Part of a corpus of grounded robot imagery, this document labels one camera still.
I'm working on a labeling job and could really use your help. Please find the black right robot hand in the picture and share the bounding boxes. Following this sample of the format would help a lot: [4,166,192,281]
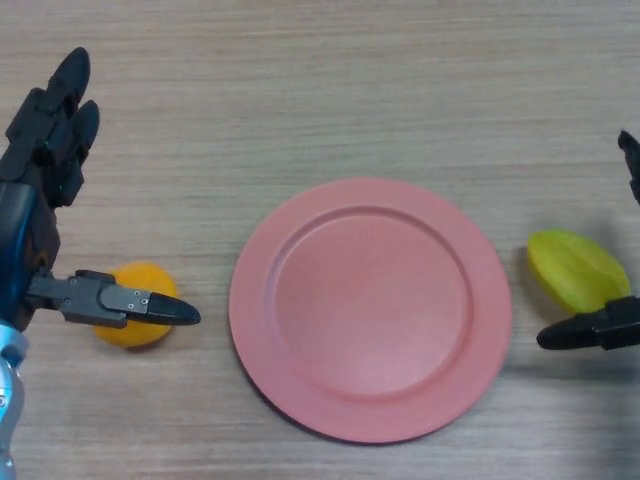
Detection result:
[536,129,640,351]

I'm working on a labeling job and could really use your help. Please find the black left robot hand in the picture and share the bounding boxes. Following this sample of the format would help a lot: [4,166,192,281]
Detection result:
[0,47,202,334]

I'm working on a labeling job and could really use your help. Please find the yellow starfruit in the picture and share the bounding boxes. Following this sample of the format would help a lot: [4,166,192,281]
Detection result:
[526,228,632,315]

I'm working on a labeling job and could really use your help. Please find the pink round plate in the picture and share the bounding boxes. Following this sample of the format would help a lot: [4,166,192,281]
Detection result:
[228,178,513,444]

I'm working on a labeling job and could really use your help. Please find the orange pear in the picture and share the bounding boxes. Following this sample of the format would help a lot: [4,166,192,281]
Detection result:
[93,261,180,350]

